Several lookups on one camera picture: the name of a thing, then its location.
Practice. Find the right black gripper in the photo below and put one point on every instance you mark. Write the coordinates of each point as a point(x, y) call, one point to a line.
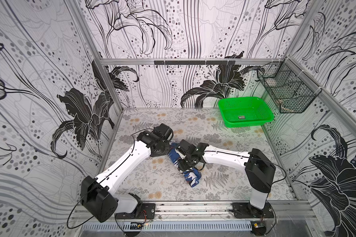
point(183, 155)

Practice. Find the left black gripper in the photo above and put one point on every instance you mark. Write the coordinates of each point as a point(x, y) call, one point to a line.
point(166, 150)

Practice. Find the blue patterned long pants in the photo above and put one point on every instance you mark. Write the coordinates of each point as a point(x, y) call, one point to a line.
point(192, 175)

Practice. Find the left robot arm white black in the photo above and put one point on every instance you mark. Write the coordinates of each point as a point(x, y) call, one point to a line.
point(99, 194)

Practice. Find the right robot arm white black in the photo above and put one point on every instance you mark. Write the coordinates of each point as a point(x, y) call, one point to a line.
point(260, 172)

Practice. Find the green plastic basket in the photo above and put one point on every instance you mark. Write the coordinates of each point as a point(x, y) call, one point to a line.
point(255, 110)

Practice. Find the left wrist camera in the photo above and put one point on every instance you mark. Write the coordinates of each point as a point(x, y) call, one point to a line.
point(163, 131)

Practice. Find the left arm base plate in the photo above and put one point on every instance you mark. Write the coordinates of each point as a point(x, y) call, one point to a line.
point(142, 211)

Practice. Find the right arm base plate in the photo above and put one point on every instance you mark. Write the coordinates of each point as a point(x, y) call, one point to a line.
point(244, 210)

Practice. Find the white slotted cable duct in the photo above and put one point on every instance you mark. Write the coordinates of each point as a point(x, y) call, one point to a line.
point(170, 226)

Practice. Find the black bar on rail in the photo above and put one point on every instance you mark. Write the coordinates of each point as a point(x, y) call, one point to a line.
point(192, 62)

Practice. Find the black wire basket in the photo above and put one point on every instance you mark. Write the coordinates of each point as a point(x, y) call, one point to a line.
point(285, 87)

